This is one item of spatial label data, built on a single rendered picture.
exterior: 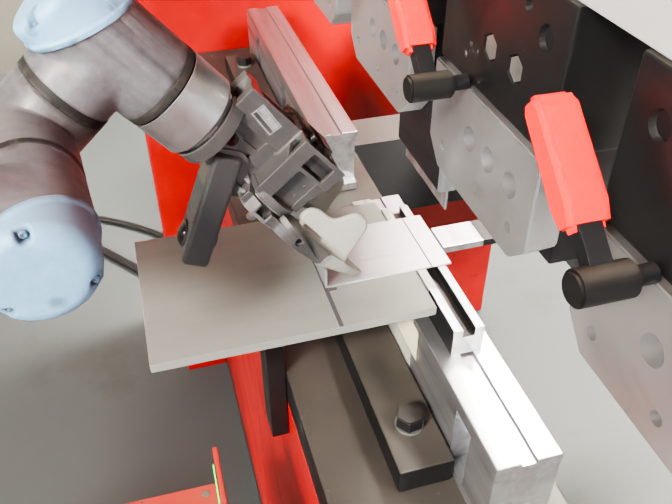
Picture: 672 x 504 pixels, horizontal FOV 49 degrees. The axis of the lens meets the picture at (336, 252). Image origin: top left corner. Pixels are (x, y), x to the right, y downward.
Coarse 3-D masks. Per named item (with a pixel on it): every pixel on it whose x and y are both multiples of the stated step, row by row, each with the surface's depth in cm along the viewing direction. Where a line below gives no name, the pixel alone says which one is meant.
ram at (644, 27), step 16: (592, 0) 34; (608, 0) 33; (624, 0) 32; (640, 0) 31; (656, 0) 30; (608, 16) 33; (624, 16) 32; (640, 16) 31; (656, 16) 30; (640, 32) 31; (656, 32) 30; (656, 48) 30
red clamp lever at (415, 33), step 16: (400, 0) 47; (416, 0) 47; (400, 16) 47; (416, 16) 47; (400, 32) 47; (416, 32) 47; (432, 32) 47; (400, 48) 48; (416, 48) 47; (432, 48) 47; (416, 64) 47; (432, 64) 47; (416, 80) 46; (432, 80) 46; (448, 80) 46; (464, 80) 47; (416, 96) 46; (432, 96) 46; (448, 96) 47
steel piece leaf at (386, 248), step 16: (368, 224) 78; (384, 224) 78; (400, 224) 78; (368, 240) 76; (384, 240) 76; (400, 240) 76; (352, 256) 74; (368, 256) 74; (384, 256) 74; (400, 256) 74; (416, 256) 74; (320, 272) 71; (336, 272) 72; (368, 272) 72; (384, 272) 72; (400, 272) 72
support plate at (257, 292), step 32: (256, 224) 78; (160, 256) 74; (224, 256) 74; (256, 256) 74; (288, 256) 74; (160, 288) 70; (192, 288) 70; (224, 288) 70; (256, 288) 70; (288, 288) 70; (320, 288) 70; (352, 288) 70; (384, 288) 70; (416, 288) 70; (160, 320) 67; (192, 320) 67; (224, 320) 67; (256, 320) 67; (288, 320) 67; (320, 320) 67; (352, 320) 67; (384, 320) 67; (160, 352) 64; (192, 352) 64; (224, 352) 64
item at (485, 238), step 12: (432, 228) 77; (444, 228) 77; (456, 228) 77; (468, 228) 77; (480, 228) 77; (444, 240) 76; (456, 240) 76; (468, 240) 76; (480, 240) 76; (492, 240) 76
